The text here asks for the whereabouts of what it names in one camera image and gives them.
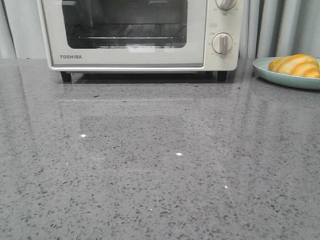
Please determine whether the upper oven control knob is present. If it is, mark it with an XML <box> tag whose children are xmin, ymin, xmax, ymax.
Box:
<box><xmin>215</xmin><ymin>0</ymin><xmax>237</xmax><ymax>11</ymax></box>

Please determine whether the oven control knob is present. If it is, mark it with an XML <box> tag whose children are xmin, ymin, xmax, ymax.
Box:
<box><xmin>215</xmin><ymin>0</ymin><xmax>237</xmax><ymax>11</ymax></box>
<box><xmin>212</xmin><ymin>33</ymin><xmax>233</xmax><ymax>55</ymax></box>

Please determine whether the light green plate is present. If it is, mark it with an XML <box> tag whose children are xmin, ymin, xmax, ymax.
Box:
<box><xmin>253</xmin><ymin>57</ymin><xmax>320</xmax><ymax>91</ymax></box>

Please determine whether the grey curtain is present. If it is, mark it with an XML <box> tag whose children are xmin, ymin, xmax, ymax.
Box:
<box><xmin>0</xmin><ymin>0</ymin><xmax>320</xmax><ymax>59</ymax></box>

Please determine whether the metal wire oven rack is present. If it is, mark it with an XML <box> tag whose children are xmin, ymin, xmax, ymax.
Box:
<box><xmin>67</xmin><ymin>23</ymin><xmax>187</xmax><ymax>49</ymax></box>

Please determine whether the lower oven control knob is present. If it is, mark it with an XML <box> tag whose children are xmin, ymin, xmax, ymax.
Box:
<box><xmin>212</xmin><ymin>33</ymin><xmax>233</xmax><ymax>55</ymax></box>

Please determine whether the golden croissant bread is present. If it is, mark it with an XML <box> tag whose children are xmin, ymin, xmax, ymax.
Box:
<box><xmin>268</xmin><ymin>54</ymin><xmax>320</xmax><ymax>79</ymax></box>

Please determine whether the oven glass door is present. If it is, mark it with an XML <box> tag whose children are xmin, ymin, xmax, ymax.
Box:
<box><xmin>39</xmin><ymin>0</ymin><xmax>207</xmax><ymax>68</ymax></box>

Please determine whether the white Toshiba toaster oven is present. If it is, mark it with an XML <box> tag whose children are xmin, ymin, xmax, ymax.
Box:
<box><xmin>37</xmin><ymin>0</ymin><xmax>245</xmax><ymax>82</ymax></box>

